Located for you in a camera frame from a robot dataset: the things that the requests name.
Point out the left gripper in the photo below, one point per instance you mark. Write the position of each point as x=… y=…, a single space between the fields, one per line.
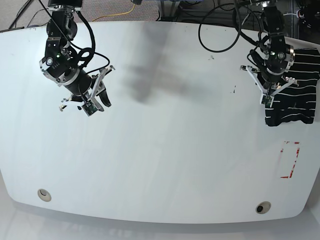
x=269 y=84

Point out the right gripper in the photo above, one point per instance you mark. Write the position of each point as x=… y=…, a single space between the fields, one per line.
x=84 y=88

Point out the black white striped t-shirt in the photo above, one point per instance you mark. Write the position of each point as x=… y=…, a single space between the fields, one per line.
x=297 y=102

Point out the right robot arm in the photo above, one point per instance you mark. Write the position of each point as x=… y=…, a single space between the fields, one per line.
x=64 y=63

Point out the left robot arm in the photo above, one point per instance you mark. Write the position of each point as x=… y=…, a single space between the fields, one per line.
x=272 y=56

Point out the red tape rectangle marking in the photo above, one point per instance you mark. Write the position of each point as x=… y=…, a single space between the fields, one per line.
x=288 y=158

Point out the white power strip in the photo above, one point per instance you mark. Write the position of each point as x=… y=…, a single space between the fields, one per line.
x=300 y=14

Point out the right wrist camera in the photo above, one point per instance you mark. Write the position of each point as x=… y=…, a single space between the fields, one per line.
x=89 y=108

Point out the left table cable grommet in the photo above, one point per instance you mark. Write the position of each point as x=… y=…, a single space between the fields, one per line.
x=44 y=195

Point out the table cable grommet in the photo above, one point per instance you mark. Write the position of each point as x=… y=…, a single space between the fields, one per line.
x=44 y=195
x=263 y=207

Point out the aluminium frame rail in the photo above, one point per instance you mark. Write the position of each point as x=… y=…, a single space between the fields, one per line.
x=168 y=10

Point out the right table cable grommet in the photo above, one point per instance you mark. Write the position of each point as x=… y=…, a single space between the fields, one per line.
x=263 y=207

